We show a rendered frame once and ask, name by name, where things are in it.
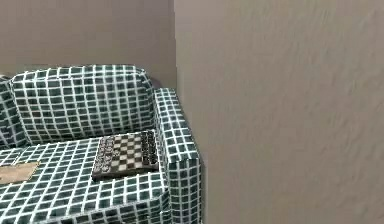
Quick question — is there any black white chess board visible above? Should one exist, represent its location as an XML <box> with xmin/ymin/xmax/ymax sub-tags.
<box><xmin>91</xmin><ymin>130</ymin><xmax>160</xmax><ymax>182</ymax></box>

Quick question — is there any green white checked sofa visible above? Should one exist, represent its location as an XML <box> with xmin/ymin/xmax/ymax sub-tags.
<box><xmin>0</xmin><ymin>64</ymin><xmax>203</xmax><ymax>224</ymax></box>

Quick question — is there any tan flat rectangular object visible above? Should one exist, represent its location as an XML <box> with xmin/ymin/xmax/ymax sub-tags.
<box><xmin>0</xmin><ymin>161</ymin><xmax>41</xmax><ymax>185</ymax></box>

